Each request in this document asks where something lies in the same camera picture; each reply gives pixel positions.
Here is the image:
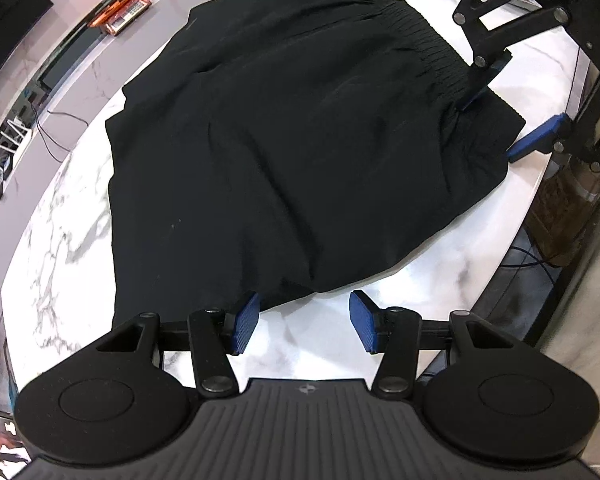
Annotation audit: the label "black cable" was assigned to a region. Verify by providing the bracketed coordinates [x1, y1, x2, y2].
[34, 107, 92, 157]

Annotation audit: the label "black television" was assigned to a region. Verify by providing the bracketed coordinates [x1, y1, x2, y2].
[0, 0, 55, 102]

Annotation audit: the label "printed poster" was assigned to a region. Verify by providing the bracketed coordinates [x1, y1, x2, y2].
[0, 407, 32, 468]

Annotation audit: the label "blue cable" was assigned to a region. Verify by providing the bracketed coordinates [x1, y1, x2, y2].
[500, 244, 569, 274]

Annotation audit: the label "orange desk calculator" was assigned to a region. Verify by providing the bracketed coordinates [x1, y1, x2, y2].
[87, 0, 152, 37]

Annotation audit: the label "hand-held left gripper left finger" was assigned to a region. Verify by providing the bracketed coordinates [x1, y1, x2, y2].
[92, 291, 260, 395]

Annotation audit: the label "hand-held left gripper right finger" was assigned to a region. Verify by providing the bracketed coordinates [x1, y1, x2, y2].
[349, 290, 531, 400]

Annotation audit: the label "brown cardboard box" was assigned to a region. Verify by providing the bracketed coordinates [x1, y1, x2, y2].
[530, 157, 600, 267]

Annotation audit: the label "black shorts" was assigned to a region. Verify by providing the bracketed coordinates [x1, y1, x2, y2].
[102, 0, 526, 331]

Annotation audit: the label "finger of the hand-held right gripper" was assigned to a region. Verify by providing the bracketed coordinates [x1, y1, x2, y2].
[507, 72, 600, 171]
[452, 0, 571, 113]

